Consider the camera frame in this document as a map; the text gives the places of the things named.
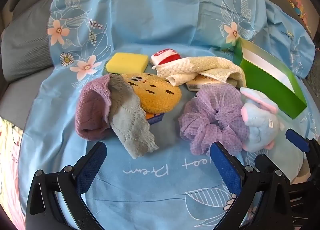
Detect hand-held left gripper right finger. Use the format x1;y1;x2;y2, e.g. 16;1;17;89
209;141;292;230

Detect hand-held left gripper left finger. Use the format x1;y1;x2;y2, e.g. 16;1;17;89
25;141;108;230

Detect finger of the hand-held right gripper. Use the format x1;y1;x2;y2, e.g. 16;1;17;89
254;154;291;185
286;129;320;186

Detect light blue plush toy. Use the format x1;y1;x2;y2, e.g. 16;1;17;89
240;87;284;151

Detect purple mesh scrunchie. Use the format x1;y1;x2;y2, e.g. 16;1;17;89
178;84;250;156

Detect grey lace-edged cloth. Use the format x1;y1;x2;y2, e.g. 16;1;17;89
107;74;159;158

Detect purple fleece cloth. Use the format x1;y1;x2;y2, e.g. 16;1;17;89
74;73;118;141

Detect green cardboard box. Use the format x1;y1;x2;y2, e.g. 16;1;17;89
233;38;307;120

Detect blue and orange tissue pack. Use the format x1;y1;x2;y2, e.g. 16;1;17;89
145;112;165;125

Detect yellow cookie plush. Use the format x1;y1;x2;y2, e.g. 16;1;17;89
121;73;182;114

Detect cream towel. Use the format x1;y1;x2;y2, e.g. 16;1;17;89
152;56;247;88

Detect yellow sponge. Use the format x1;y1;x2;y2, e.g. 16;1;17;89
105;53;148;73

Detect pink printed blanket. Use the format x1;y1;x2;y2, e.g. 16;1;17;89
0;117;25;220

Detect cream tissue pack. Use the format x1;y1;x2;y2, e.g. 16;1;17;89
185;75;225;93

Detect red and white sock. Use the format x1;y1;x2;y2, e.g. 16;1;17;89
151;48;181;66

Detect light blue floral bedsheet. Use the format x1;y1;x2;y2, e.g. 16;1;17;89
19;0;316;230

